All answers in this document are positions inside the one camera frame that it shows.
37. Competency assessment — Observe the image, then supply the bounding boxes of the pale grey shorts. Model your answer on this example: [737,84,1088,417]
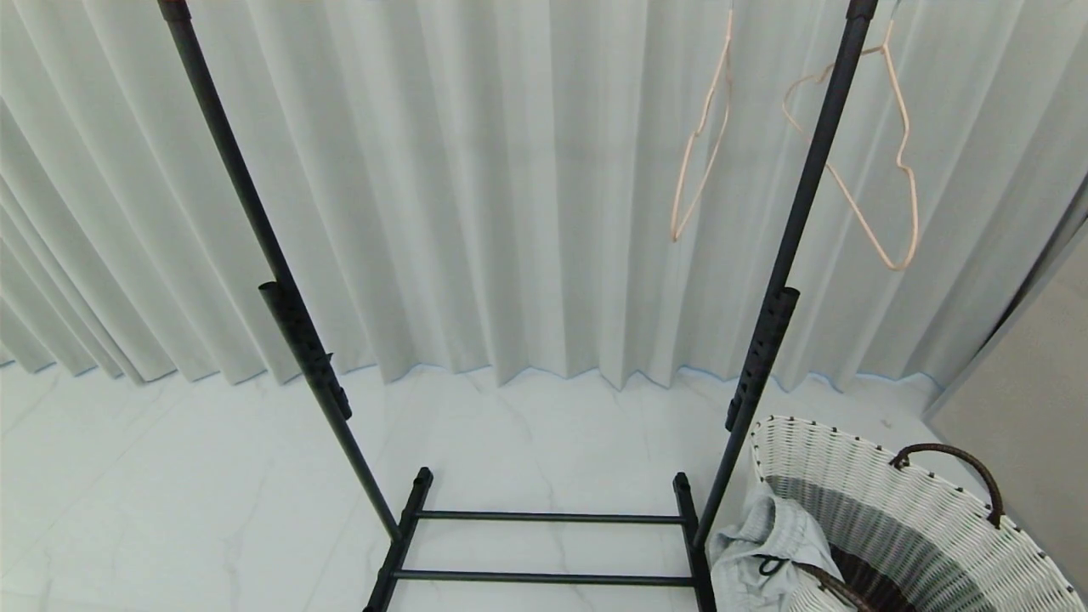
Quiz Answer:
[707,481,846,612]

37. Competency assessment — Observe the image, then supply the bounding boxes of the pink clothes hanger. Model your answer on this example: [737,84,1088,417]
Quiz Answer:
[670,8,735,244]
[782,19,921,273]

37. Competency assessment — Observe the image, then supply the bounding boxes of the black clothes rack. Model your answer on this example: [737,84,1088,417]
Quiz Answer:
[157,0,880,612]

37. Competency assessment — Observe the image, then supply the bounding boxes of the white laundry basket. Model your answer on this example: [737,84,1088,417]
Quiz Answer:
[748,415,1085,612]

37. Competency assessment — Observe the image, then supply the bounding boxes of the white curtain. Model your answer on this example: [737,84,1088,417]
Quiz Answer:
[0,0,1088,394]

